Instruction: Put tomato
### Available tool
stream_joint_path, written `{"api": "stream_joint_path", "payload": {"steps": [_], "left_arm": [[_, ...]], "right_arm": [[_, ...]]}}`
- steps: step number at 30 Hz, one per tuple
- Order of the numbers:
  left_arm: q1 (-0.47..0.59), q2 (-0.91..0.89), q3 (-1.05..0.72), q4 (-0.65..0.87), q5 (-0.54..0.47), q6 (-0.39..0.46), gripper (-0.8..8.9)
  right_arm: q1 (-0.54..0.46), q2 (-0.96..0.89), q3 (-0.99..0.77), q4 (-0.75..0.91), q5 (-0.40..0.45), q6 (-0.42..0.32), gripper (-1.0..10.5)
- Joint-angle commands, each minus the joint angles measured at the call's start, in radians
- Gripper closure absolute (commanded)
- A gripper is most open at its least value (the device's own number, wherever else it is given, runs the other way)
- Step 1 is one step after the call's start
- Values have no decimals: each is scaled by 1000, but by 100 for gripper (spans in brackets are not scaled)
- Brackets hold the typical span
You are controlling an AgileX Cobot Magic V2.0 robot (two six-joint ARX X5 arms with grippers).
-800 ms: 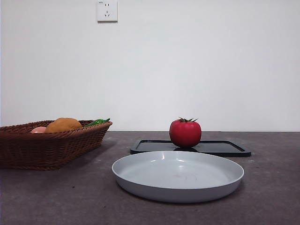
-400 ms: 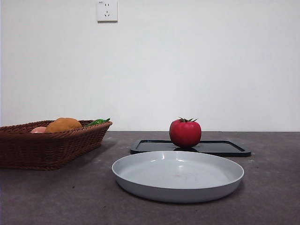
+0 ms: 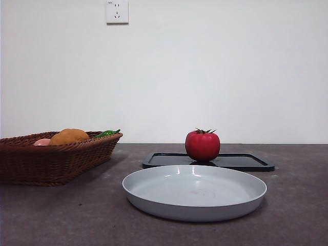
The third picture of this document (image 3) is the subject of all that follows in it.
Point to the red tomato with green stem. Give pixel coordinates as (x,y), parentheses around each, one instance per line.
(202,147)

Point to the green pepper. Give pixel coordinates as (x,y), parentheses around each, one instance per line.
(106,133)

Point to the grey round plate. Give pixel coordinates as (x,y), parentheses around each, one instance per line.
(194,189)

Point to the black rectangular tray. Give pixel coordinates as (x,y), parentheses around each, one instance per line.
(243,162)

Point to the orange-brown potato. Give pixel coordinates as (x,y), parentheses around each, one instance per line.
(68,135)

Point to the brown wicker basket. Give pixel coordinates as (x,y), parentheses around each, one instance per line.
(51,164)

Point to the white wall power socket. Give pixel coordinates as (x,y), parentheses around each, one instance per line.
(117,18)

